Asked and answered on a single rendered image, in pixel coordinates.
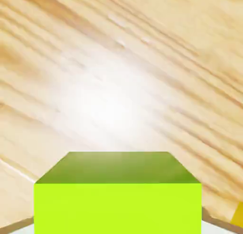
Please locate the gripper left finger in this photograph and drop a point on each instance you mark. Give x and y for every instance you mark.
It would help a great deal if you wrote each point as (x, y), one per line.
(27, 230)

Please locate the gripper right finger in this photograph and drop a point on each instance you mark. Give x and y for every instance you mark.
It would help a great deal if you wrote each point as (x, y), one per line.
(208, 229)

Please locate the small yellow cube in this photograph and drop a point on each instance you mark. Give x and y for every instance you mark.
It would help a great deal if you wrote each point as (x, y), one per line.
(238, 217)

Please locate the small lime green cube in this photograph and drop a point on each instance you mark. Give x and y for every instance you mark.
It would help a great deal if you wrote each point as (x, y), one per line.
(117, 207)

